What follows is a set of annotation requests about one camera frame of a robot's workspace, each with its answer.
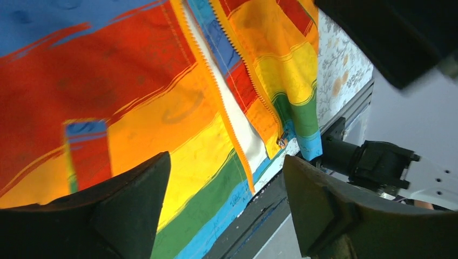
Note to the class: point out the silver zipper slider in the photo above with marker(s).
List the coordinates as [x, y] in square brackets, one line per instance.
[282, 141]

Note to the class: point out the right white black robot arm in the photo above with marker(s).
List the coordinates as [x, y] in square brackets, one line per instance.
[405, 41]

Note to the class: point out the rainbow striped hooded jacket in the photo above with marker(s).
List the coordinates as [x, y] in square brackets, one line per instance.
[92, 89]

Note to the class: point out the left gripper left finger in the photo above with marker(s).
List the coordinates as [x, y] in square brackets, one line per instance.
[117, 218]

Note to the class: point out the floral patterned table mat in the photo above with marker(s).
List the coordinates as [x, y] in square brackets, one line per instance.
[344, 76]

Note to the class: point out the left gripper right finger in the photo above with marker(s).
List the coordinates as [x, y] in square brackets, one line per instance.
[333, 219]

